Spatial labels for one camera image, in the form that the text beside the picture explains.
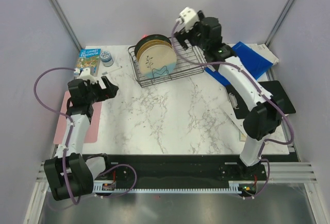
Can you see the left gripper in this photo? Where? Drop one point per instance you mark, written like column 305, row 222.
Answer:
column 110, row 92

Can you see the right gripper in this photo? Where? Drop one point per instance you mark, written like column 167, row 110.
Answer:
column 181, row 37

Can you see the dark teal plate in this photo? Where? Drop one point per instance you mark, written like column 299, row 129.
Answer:
column 150, row 37

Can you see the beige bird plate front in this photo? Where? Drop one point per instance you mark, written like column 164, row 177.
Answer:
column 148, row 44

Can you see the cream and blue plate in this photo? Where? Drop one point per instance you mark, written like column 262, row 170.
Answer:
column 157, row 61

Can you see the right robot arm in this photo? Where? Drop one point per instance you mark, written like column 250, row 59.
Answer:
column 265, row 113

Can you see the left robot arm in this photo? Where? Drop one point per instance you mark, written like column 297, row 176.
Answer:
column 68, row 174

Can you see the small blue lid jar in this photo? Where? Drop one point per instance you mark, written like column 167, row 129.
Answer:
column 106, row 58

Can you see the blue treehouse book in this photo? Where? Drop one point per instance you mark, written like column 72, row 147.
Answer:
column 89, row 58

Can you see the white paper sheets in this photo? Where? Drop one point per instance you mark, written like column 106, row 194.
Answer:
column 264, row 51

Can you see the blue folder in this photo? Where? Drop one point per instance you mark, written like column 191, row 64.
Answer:
column 254, row 62

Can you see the yellow book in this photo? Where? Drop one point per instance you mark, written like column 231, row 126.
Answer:
column 242, row 137

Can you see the black wire dish rack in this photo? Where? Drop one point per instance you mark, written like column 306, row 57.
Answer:
column 188, row 63

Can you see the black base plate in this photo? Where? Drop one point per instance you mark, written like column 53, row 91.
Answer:
column 180, row 171

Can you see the white cable duct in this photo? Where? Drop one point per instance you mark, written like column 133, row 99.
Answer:
column 107, row 188

